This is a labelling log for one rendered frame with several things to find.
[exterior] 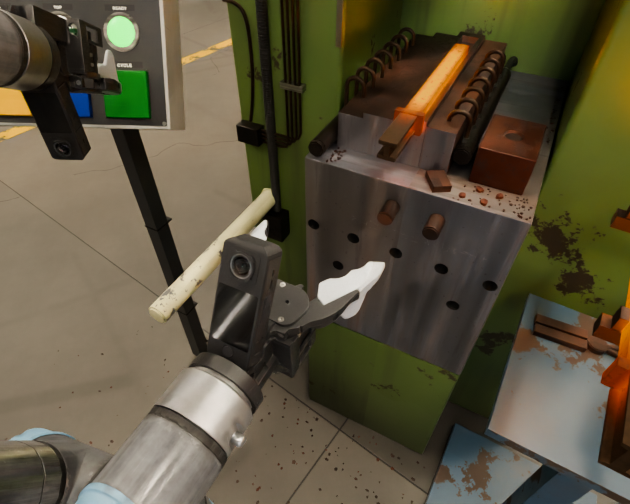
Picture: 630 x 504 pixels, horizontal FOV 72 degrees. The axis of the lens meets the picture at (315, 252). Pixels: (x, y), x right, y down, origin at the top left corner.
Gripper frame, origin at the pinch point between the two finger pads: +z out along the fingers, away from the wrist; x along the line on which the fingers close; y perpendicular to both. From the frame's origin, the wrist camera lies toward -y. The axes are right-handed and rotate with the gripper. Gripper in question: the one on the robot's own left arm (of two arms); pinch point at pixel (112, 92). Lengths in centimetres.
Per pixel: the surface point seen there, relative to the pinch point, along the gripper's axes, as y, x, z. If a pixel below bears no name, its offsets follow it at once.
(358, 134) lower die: -5.5, -38.8, 7.5
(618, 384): -28, -63, -32
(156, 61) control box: 5.2, -5.3, 5.2
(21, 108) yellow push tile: -2.6, 17.9, 4.5
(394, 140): -6.2, -43.1, -6.5
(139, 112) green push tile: -2.8, -2.1, 4.5
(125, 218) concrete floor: -46, 61, 127
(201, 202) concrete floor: -39, 28, 138
